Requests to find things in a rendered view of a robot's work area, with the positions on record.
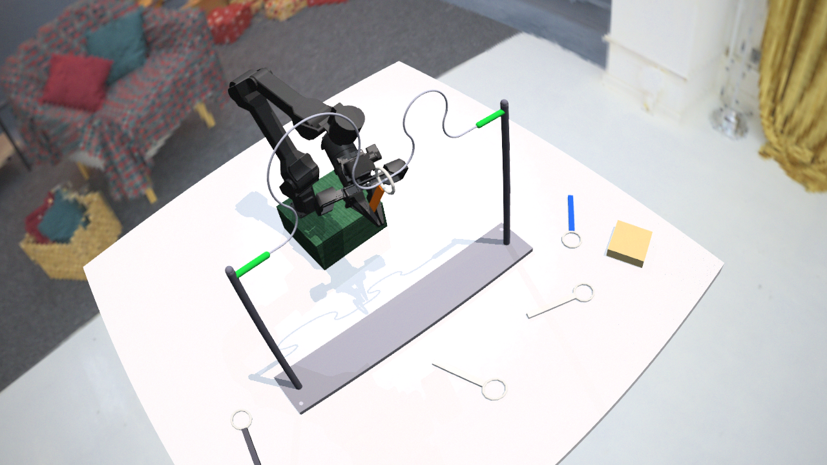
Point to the white ring with blue handle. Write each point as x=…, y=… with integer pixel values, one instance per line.
x=571, y=224

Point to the white loop with flat handle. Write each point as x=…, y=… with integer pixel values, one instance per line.
x=560, y=302
x=468, y=377

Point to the light orange square block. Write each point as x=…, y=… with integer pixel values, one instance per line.
x=629, y=244

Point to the black handle with white loop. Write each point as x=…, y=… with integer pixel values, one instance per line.
x=247, y=436

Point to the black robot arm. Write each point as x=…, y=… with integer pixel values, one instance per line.
x=298, y=169

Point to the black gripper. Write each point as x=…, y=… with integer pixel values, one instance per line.
x=352, y=195

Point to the orange handle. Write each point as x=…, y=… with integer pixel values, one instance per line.
x=378, y=193

